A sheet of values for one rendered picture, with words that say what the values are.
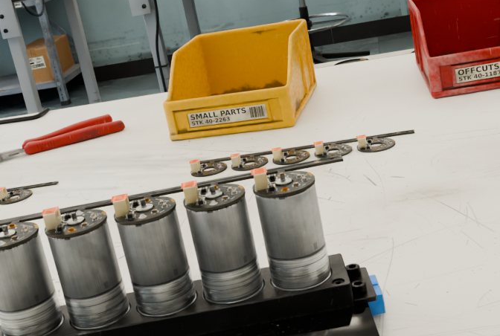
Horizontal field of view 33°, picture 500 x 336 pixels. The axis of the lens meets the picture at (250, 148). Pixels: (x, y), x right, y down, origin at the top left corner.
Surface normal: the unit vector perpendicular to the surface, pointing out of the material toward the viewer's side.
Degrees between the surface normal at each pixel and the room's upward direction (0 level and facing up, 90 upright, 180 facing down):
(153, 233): 90
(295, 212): 90
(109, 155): 0
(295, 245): 90
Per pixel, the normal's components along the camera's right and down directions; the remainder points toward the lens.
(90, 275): 0.25, 0.25
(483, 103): -0.18, -0.94
